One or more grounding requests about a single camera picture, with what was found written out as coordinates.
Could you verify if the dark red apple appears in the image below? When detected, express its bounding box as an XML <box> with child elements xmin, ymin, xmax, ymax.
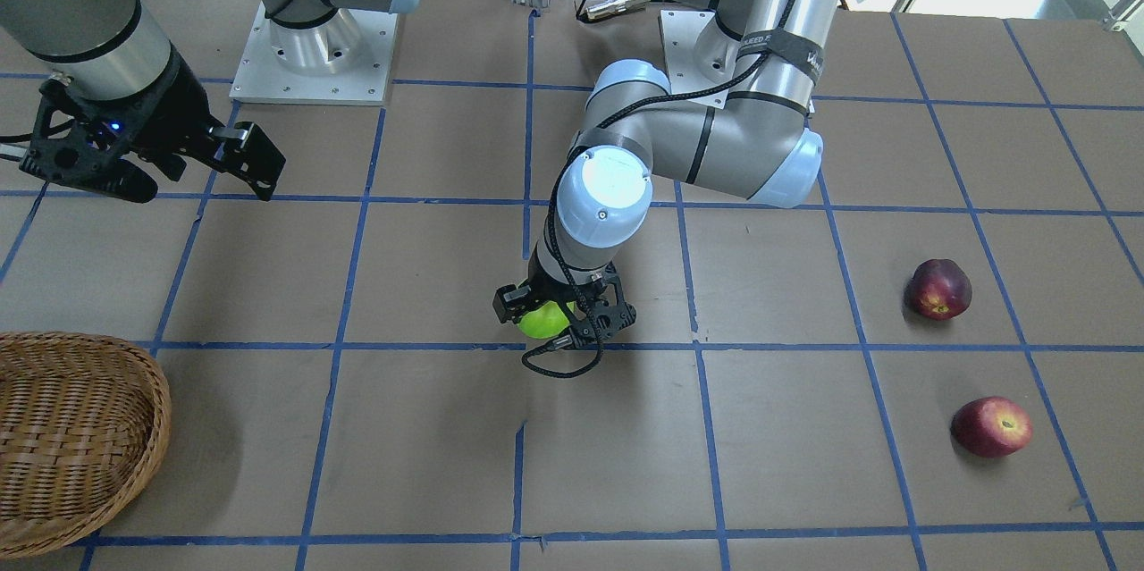
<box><xmin>903</xmin><ymin>257</ymin><xmax>974</xmax><ymax>320</ymax></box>

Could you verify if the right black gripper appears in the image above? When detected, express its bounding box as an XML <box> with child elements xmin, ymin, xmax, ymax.
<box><xmin>18</xmin><ymin>49</ymin><xmax>286</xmax><ymax>203</ymax></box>

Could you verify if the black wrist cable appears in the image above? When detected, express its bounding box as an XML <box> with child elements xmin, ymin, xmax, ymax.
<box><xmin>521</xmin><ymin>0</ymin><xmax>828</xmax><ymax>380</ymax></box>

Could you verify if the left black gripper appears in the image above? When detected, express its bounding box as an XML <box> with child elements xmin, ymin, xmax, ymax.
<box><xmin>494</xmin><ymin>263</ymin><xmax>637</xmax><ymax>346</ymax></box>

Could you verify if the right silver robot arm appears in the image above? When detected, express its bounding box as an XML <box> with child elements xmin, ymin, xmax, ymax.
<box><xmin>3</xmin><ymin>0</ymin><xmax>420</xmax><ymax>203</ymax></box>

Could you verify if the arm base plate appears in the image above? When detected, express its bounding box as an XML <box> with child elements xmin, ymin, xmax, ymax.
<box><xmin>660</xmin><ymin>10</ymin><xmax>816</xmax><ymax>113</ymax></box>
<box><xmin>230</xmin><ymin>9</ymin><xmax>400</xmax><ymax>106</ymax></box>

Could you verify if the green apple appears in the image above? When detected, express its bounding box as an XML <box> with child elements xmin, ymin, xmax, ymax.
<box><xmin>517</xmin><ymin>301</ymin><xmax>575</xmax><ymax>340</ymax></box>

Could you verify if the wicker basket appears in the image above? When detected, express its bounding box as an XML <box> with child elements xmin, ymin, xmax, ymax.
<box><xmin>1</xmin><ymin>332</ymin><xmax>172</xmax><ymax>560</ymax></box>

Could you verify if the silver metal cylinder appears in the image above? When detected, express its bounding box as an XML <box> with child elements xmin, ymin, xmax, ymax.
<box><xmin>575</xmin><ymin>0</ymin><xmax>651</xmax><ymax>24</ymax></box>

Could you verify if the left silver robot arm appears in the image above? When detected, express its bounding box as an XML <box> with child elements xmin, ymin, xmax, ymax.
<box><xmin>492</xmin><ymin>0</ymin><xmax>839</xmax><ymax>351</ymax></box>

